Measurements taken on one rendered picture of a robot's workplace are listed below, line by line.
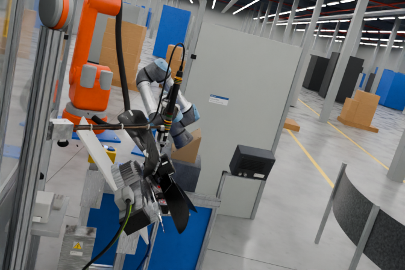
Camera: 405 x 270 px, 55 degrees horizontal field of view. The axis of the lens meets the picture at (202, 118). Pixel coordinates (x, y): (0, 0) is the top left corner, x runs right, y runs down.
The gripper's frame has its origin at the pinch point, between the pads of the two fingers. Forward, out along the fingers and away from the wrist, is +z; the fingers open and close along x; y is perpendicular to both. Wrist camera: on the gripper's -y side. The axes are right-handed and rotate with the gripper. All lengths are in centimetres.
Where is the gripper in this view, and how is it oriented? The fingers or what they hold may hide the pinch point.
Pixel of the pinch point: (172, 107)
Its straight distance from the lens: 206.5
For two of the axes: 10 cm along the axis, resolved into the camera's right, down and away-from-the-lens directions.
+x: -9.5, -1.9, -2.5
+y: -2.5, 9.4, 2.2
